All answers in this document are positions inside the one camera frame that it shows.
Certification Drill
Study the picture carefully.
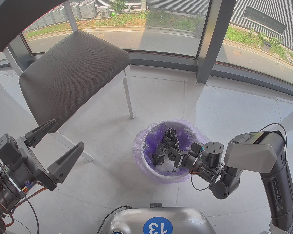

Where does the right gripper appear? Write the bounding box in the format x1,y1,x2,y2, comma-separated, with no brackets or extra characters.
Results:
169,146,203,169

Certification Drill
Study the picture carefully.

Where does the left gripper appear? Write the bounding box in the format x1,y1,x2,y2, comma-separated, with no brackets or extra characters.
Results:
4,119,85,192

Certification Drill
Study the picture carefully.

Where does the black plastic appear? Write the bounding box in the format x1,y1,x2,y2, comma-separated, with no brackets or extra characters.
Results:
152,128,179,166

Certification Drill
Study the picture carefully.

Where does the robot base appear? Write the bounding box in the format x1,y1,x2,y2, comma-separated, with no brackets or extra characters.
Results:
100,202,217,234

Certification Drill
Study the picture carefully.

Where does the white trash bin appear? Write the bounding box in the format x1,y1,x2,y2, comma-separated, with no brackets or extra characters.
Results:
137,121,205,185

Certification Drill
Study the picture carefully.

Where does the purple plastic bag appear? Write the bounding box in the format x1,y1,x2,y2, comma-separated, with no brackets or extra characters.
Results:
132,118,212,185

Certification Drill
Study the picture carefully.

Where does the grey chair with white legs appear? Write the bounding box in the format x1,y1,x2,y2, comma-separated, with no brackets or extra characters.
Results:
0,0,137,162

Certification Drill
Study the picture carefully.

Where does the window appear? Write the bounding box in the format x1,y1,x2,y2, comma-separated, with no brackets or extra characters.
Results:
0,0,293,97

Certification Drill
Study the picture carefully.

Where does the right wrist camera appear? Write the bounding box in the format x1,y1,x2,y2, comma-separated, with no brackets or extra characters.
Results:
190,142,206,156

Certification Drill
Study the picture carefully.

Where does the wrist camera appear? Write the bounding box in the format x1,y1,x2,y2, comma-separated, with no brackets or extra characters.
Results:
0,134,28,171
190,142,206,156

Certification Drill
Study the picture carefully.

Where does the black cable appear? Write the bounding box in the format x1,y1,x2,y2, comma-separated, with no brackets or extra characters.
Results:
190,172,211,191
100,205,133,234
258,123,288,160

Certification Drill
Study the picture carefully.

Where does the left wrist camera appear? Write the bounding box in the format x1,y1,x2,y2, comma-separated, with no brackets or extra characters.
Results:
0,134,28,171

